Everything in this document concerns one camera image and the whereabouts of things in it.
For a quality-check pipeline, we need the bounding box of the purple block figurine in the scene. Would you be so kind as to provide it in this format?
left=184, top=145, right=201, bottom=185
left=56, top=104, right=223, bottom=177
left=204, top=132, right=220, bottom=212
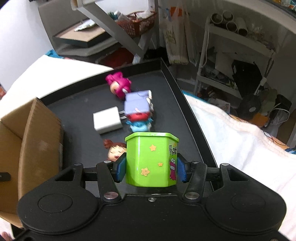
left=124, top=90, right=154, bottom=133

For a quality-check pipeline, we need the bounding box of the red-haired girl figurine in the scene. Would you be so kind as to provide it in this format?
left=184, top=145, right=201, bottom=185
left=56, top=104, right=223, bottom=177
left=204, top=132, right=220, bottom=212
left=103, top=139, right=126, bottom=162

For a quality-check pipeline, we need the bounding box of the brown cardboard box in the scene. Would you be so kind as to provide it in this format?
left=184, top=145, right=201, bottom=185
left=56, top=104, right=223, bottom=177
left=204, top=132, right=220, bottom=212
left=1, top=98, right=63, bottom=228

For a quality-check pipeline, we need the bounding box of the pink hooded figurine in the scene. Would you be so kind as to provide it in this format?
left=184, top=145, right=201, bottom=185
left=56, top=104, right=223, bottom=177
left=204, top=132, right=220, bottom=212
left=105, top=72, right=132, bottom=100

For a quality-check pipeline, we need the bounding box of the green tin container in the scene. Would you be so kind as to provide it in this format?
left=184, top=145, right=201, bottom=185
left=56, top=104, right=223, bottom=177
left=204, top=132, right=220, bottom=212
left=125, top=132, right=179, bottom=188

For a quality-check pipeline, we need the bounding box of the white power adapter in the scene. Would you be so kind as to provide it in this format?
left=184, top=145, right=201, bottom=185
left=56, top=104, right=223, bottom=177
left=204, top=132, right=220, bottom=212
left=93, top=106, right=126, bottom=135

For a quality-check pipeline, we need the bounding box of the white wire shelf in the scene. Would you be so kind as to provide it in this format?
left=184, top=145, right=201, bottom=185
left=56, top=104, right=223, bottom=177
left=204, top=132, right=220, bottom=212
left=194, top=14, right=277, bottom=103

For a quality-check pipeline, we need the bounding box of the black shallow tray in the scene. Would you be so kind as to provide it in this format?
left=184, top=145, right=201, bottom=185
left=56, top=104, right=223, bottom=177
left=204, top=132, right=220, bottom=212
left=38, top=58, right=218, bottom=195

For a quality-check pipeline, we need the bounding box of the white cloth tablecover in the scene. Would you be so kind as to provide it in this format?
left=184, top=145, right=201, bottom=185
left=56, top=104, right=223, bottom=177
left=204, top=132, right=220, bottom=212
left=1, top=55, right=295, bottom=240

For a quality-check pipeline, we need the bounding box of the grey chair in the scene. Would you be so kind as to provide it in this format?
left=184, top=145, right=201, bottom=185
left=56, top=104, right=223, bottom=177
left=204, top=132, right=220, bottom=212
left=37, top=0, right=123, bottom=57

